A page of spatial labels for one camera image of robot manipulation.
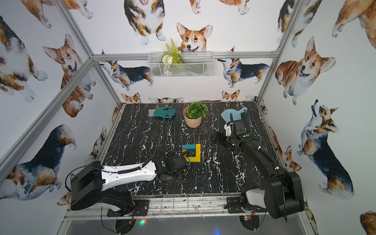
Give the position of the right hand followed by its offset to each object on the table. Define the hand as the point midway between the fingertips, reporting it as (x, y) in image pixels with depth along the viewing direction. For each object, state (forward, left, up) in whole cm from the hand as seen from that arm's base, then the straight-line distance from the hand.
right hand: (215, 140), depth 84 cm
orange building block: (-1, +19, -11) cm, 23 cm away
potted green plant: (+19, +13, +2) cm, 23 cm away
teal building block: (+3, +17, -13) cm, 21 cm away
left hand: (-18, +19, -9) cm, 27 cm away
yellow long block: (0, +10, -13) cm, 17 cm away
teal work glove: (+34, +37, -13) cm, 52 cm away
